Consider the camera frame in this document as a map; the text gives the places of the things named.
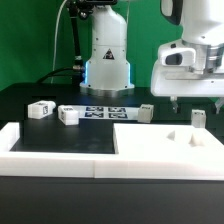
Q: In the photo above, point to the white U-shaped obstacle fence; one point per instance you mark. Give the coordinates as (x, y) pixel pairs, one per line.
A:
(45, 164)

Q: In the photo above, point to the white square tabletop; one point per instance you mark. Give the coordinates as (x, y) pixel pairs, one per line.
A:
(166, 143)

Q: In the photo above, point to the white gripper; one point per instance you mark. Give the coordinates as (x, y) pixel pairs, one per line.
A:
(189, 70)

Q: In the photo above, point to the white strip with AprilTags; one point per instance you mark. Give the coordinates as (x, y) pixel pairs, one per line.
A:
(105, 112)

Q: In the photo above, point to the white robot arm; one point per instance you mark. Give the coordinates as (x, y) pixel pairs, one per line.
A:
(107, 72)

